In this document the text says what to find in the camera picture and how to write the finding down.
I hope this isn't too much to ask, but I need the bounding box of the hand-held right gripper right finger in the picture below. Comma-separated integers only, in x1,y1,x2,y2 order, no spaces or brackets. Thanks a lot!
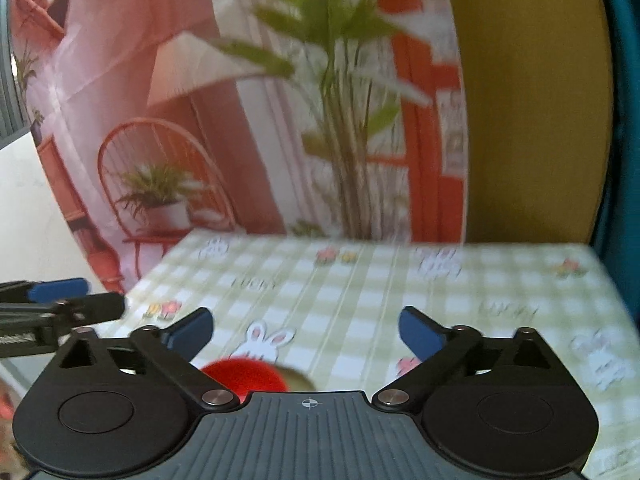
371,305,572,414

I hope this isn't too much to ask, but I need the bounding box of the printed room scene backdrop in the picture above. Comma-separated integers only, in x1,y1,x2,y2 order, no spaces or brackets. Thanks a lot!
7,0,471,295

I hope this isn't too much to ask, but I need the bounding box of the checked rabbit print tablecloth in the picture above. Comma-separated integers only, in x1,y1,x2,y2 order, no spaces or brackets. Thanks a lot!
92,230,637,480

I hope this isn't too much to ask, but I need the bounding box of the green square plate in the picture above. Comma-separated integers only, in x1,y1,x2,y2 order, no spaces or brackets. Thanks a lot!
277,365,319,392

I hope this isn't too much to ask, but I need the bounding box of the teal curtain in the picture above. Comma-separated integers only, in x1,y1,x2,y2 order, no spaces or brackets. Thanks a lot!
590,0,640,333

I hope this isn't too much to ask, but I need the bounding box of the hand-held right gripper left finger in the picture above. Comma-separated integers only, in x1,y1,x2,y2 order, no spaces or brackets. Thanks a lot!
39,307,241,414

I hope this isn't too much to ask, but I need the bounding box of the red plastic bowl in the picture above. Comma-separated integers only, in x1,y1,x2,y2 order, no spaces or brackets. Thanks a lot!
200,358,292,407

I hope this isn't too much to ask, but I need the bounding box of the wooden board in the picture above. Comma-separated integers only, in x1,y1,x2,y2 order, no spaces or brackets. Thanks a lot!
440,0,617,247

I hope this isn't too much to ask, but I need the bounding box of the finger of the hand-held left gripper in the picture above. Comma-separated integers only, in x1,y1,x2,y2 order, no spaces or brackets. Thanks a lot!
0,292,126,328
0,277,91,304

